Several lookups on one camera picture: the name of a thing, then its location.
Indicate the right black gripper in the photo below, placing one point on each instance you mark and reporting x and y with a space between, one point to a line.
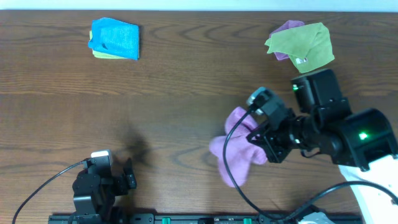
277 140

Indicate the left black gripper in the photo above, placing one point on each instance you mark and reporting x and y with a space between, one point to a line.
125 180

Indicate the purple cloth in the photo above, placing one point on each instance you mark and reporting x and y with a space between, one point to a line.
287 25
240 154

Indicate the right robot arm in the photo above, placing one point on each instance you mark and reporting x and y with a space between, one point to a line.
363 145

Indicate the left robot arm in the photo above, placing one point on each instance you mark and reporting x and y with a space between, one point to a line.
96 188

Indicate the green crumpled cloth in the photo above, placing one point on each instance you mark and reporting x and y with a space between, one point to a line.
308 47

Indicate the light green folded cloth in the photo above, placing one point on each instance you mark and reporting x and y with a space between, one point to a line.
102 55

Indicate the purple cloth under green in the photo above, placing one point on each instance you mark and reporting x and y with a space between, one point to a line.
287 25

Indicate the blue folded cloth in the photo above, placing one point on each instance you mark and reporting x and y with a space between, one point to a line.
114 37

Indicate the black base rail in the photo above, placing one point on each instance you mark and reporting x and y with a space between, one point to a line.
148 218

